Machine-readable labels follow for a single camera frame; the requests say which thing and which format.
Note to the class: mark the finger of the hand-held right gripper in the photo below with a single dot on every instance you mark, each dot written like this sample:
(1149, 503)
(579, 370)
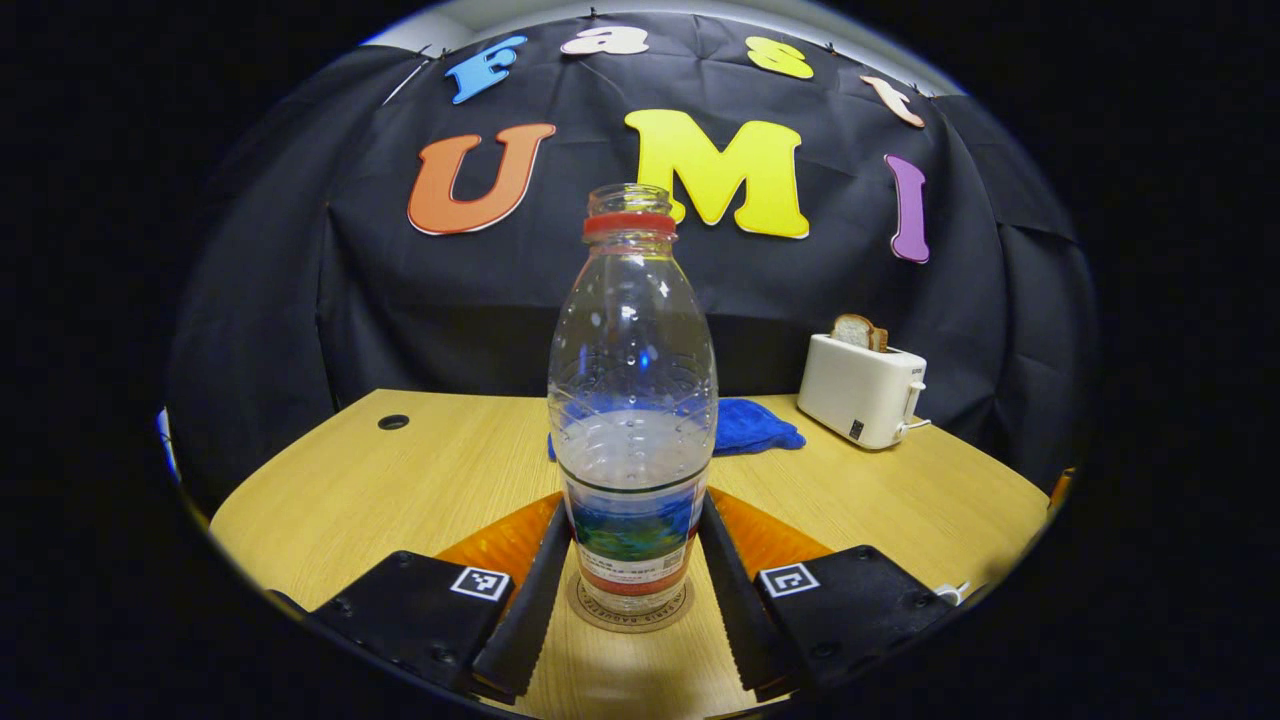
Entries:
(1061, 488)

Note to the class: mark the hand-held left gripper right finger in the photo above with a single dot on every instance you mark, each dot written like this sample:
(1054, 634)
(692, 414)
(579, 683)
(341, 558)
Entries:
(735, 610)

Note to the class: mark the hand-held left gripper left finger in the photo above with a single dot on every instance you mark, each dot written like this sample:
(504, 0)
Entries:
(535, 610)

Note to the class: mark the round wooden coaster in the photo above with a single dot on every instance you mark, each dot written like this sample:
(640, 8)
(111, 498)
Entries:
(630, 622)

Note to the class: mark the clear plastic water bottle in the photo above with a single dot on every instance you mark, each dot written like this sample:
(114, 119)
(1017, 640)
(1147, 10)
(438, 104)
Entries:
(632, 400)

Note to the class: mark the blue towel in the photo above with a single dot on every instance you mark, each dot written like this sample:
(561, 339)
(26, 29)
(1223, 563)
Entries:
(755, 428)

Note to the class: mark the white toaster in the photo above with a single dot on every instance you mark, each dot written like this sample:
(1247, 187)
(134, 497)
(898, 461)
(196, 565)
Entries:
(860, 392)

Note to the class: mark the bread slice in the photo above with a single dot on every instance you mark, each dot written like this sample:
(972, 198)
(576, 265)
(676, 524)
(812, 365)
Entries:
(857, 332)

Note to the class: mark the black backdrop cloth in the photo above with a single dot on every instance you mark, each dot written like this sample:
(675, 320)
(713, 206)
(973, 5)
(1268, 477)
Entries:
(450, 320)

